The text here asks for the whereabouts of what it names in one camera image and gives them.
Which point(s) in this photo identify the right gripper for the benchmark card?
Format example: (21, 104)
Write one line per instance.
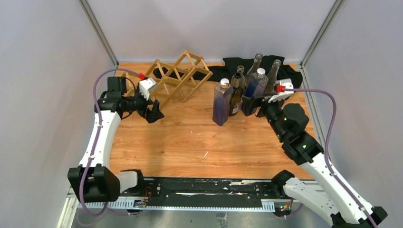
(249, 103)

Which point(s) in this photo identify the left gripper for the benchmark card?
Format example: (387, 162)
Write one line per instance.
(150, 116)

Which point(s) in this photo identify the blue square bottle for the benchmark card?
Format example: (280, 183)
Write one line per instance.
(221, 103)
(256, 86)

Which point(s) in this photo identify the dark brown wine bottle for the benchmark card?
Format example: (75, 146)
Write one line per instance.
(235, 102)

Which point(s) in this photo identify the clear bottle pale label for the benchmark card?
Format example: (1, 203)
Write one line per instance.
(272, 76)

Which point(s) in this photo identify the small clear bottle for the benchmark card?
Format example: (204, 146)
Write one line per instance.
(240, 70)

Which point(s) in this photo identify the clear bottle black gold label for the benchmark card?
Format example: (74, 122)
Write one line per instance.
(256, 64)

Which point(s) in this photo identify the wooden wine rack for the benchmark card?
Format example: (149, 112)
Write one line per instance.
(179, 80)

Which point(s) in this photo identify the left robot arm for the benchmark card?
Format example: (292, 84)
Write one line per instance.
(100, 141)

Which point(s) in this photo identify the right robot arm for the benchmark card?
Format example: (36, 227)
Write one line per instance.
(308, 151)

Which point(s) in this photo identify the black cloth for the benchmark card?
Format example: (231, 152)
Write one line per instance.
(232, 63)

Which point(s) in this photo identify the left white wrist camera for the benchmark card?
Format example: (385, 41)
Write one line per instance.
(146, 87)

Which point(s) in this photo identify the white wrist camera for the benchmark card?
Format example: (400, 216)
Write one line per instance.
(284, 89)
(146, 87)

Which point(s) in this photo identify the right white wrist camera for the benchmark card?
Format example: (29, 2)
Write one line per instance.
(284, 89)

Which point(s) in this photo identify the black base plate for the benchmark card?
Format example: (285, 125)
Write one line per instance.
(210, 194)

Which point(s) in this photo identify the aluminium rail frame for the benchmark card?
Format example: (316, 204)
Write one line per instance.
(128, 205)

